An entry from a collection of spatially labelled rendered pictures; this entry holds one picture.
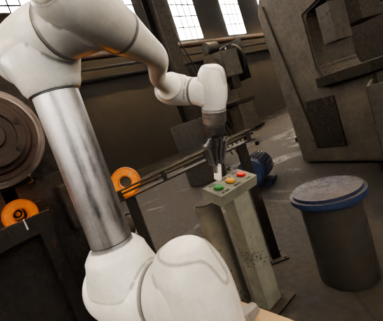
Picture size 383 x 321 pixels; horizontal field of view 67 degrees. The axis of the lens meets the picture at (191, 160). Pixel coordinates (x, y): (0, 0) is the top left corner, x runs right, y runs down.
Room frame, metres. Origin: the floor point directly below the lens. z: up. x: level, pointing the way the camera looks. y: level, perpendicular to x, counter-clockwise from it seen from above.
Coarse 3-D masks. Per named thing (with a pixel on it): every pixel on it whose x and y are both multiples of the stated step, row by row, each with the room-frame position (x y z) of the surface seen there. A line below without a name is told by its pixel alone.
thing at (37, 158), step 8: (0, 96) 1.42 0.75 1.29; (8, 96) 1.44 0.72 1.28; (16, 104) 1.45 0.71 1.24; (24, 104) 1.47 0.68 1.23; (32, 112) 1.48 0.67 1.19; (32, 120) 1.47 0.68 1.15; (40, 128) 1.48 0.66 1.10; (40, 136) 1.47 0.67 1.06; (40, 144) 1.47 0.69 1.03; (40, 152) 1.46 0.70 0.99; (32, 160) 1.43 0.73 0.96; (40, 160) 1.45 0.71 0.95; (32, 168) 1.42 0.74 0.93; (16, 176) 1.37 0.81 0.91; (24, 176) 1.39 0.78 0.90; (0, 184) 1.33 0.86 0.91; (8, 184) 1.35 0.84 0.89
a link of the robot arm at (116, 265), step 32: (0, 32) 0.62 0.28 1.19; (32, 32) 0.58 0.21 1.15; (0, 64) 0.65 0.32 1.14; (32, 64) 0.60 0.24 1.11; (64, 64) 0.63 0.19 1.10; (32, 96) 0.64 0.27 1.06; (64, 96) 0.64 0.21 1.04; (64, 128) 0.63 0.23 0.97; (64, 160) 0.63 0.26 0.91; (96, 160) 0.65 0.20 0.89; (96, 192) 0.63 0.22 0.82; (96, 224) 0.63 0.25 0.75; (128, 224) 0.69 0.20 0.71; (96, 256) 0.63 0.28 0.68; (128, 256) 0.62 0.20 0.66; (96, 288) 0.62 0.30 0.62; (128, 288) 0.60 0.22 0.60; (128, 320) 0.59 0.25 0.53
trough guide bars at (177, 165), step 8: (232, 136) 1.58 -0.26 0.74; (240, 136) 1.58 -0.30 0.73; (248, 136) 1.52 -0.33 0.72; (200, 152) 1.51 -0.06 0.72; (184, 160) 1.50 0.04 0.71; (192, 160) 1.51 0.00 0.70; (168, 168) 1.50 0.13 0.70; (176, 168) 1.50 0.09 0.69; (144, 176) 1.56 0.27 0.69; (152, 176) 1.50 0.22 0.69; (160, 176) 1.50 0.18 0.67; (128, 184) 1.55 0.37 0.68; (136, 184) 1.49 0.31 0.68; (144, 184) 1.49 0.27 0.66; (120, 192) 1.48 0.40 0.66
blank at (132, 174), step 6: (120, 168) 1.51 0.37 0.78; (126, 168) 1.51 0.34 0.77; (114, 174) 1.50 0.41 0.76; (120, 174) 1.50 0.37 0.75; (126, 174) 1.51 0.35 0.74; (132, 174) 1.51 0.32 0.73; (114, 180) 1.50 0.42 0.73; (132, 180) 1.51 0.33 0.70; (138, 180) 1.51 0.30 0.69; (120, 186) 1.51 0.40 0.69; (132, 186) 1.51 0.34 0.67; (132, 192) 1.51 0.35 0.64
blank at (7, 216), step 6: (12, 204) 1.35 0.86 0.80; (18, 204) 1.37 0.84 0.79; (24, 204) 1.38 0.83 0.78; (30, 204) 1.39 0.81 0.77; (6, 210) 1.33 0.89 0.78; (12, 210) 1.35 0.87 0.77; (30, 210) 1.39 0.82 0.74; (36, 210) 1.40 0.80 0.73; (6, 216) 1.33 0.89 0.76; (12, 216) 1.34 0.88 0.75; (30, 216) 1.38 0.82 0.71; (6, 222) 1.32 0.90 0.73; (12, 222) 1.33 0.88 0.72
